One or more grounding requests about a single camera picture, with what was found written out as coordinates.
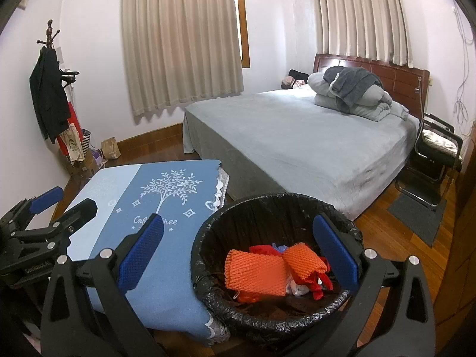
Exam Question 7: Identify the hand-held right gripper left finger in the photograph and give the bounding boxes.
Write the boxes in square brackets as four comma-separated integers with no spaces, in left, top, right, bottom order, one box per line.
[40,214,175,357]

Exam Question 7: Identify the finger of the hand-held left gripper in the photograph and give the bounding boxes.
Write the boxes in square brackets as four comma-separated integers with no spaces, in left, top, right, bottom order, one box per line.
[9,198,98,256]
[0,187,65,231]

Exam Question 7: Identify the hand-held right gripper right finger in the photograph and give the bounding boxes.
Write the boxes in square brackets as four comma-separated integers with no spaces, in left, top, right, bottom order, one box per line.
[312,214,436,357]

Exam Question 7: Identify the orange foam net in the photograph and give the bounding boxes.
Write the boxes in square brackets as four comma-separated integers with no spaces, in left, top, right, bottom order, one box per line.
[224,248,288,298]
[282,243,330,279]

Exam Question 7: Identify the white tissue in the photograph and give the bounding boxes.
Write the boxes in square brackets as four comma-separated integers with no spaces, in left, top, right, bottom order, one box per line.
[284,279,311,296]

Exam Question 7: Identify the red plastic bag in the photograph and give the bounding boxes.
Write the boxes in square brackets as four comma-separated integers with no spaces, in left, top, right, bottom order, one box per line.
[248,244,283,258]

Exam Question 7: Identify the bin with black liner bag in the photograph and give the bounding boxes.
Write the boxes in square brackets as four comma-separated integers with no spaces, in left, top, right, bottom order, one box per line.
[190,192,364,337]

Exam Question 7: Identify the blue printed tablecloth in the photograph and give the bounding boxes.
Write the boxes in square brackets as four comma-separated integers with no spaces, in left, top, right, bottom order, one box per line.
[61,159,231,345]

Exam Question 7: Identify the cardboard box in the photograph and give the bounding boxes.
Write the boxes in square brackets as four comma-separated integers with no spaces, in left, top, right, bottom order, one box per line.
[67,156,99,179]

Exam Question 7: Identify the beige printed tote bag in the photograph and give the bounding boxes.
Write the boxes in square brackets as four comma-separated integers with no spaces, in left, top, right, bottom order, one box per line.
[59,124,85,163]

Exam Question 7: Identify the brown paper bag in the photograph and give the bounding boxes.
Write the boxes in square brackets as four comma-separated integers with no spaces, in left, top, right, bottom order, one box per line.
[101,137,121,160]

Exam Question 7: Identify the grey floor mat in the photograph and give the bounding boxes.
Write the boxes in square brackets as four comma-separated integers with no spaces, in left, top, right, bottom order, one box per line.
[389,193,447,248]

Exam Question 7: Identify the white lace table cover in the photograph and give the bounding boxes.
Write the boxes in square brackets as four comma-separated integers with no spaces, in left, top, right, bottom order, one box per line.
[206,167,232,209]

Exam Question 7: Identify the black coat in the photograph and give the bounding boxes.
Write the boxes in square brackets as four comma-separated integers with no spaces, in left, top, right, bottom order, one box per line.
[30,46,71,144]

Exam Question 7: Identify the bed with grey sheet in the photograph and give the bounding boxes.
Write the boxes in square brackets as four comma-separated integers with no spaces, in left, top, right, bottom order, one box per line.
[182,85,421,221]

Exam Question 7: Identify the wooden cabinet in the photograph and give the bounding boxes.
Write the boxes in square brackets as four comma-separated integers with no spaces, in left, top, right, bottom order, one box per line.
[433,119,476,357]

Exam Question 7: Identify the black metal chair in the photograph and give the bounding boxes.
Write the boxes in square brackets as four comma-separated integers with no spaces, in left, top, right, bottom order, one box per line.
[395,113,464,209]

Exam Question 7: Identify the folded light grey blanket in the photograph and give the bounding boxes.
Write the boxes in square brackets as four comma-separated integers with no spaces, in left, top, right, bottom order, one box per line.
[307,71,410,121]

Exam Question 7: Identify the patterned seat cushion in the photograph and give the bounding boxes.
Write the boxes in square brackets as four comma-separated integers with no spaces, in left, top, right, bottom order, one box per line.
[424,134,464,155]

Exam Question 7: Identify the wooden coat rack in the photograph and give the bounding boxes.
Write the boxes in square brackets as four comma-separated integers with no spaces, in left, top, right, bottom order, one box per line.
[36,20,80,179]

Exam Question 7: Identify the dark grey towel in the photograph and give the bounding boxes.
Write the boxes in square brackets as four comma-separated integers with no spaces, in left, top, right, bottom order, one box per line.
[323,66,383,108]

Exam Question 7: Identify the wooden bed headboard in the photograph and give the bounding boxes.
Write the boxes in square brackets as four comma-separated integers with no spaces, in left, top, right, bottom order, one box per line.
[311,53,431,120]

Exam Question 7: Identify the wide beige curtain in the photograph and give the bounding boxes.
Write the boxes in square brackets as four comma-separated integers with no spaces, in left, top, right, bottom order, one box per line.
[121,0,246,117]

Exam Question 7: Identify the narrow beige curtain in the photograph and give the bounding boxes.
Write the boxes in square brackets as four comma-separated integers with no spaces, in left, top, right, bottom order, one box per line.
[314,0,414,69]

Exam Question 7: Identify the hanging wall cables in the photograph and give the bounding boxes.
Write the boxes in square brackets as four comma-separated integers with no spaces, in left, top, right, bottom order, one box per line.
[453,5,472,136]

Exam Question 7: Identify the wooden window frame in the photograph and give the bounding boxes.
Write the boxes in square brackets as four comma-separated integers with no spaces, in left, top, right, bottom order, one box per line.
[231,0,250,69]

